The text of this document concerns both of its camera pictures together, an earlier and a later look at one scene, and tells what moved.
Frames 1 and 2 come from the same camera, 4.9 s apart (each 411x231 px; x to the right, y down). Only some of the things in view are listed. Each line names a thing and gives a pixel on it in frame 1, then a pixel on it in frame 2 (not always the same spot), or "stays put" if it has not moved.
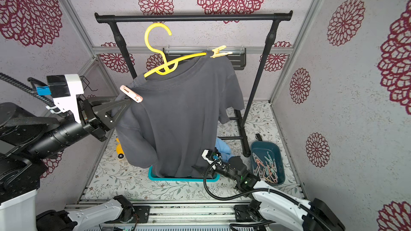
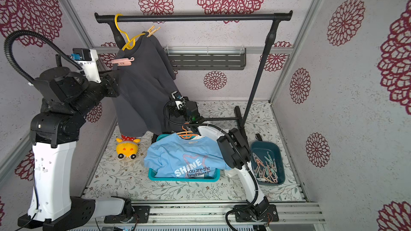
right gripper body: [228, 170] to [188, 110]
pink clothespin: [131, 93] to [124, 61]
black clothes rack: [242, 115] stays put
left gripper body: [90, 122] to [107, 87]
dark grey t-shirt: [176, 123] to [144, 77]
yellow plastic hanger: [169, 67] to [131, 43]
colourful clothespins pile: [266, 171] stays put
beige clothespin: [217, 53] to [150, 32]
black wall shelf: [238, 55] stays put
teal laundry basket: [215, 179] stays put
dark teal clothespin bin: [267, 162] stays put
